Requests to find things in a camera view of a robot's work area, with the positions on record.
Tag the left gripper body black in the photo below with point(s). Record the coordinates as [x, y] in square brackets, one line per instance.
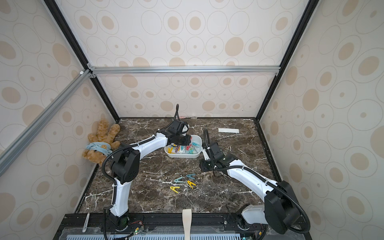
[182, 140]

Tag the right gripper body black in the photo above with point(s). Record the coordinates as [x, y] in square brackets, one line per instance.
[207, 165]

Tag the orange yellow clothespin cluster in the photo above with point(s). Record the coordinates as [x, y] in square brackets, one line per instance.
[191, 184]

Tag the mint green clothespin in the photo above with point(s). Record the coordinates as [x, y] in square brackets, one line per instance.
[179, 180]

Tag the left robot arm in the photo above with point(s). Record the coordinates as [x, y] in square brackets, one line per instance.
[122, 165]

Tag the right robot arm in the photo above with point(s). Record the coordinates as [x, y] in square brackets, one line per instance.
[280, 209]

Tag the white plastic storage box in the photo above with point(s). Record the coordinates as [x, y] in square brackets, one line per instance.
[183, 153]

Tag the white paper label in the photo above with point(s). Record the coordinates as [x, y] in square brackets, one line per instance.
[227, 130]

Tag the brown teddy bear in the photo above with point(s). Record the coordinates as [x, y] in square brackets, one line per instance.
[102, 143]

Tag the horizontal aluminium rail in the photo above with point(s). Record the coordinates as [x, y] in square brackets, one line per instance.
[185, 70]

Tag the diagonal aluminium rail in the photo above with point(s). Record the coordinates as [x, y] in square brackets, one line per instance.
[25, 138]

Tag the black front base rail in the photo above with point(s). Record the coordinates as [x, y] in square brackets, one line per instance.
[204, 226]

